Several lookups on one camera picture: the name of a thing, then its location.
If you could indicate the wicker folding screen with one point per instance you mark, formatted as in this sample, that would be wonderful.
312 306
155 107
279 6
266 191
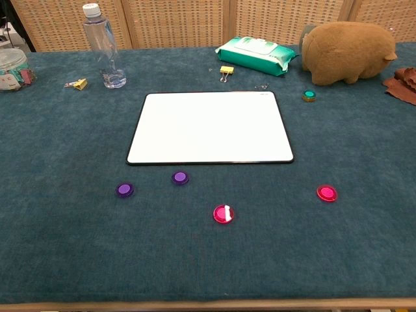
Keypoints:
175 22

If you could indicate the silver paper clip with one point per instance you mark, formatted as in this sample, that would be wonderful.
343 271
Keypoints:
261 86

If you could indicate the brown suede cloth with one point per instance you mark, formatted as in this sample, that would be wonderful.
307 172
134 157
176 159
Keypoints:
403 86

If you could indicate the teal table cloth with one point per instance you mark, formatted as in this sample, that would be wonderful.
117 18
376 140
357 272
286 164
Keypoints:
208 260

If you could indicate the black slanted pole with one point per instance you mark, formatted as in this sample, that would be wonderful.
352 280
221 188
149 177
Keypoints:
19 26

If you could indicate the green wet wipes pack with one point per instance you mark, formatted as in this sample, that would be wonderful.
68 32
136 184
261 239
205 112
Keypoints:
256 55

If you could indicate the yellow binder clip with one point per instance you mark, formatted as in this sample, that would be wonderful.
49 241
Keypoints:
80 84
226 69

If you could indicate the brown plush animal toy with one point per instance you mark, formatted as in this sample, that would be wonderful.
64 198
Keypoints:
347 52

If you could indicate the pink round magnet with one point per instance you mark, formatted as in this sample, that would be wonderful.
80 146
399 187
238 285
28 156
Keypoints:
327 193
219 215

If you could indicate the purple round magnet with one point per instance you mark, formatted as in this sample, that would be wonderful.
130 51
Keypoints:
179 178
124 190

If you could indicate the clear plastic water bottle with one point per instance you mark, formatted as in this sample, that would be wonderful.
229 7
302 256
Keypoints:
104 48

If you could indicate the clear jar of binder clips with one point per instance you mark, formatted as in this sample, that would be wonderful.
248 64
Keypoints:
13 71

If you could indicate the white magnetic board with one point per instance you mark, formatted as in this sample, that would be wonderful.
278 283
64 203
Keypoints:
208 130

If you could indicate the teal round magnet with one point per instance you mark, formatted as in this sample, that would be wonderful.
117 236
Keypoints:
308 95

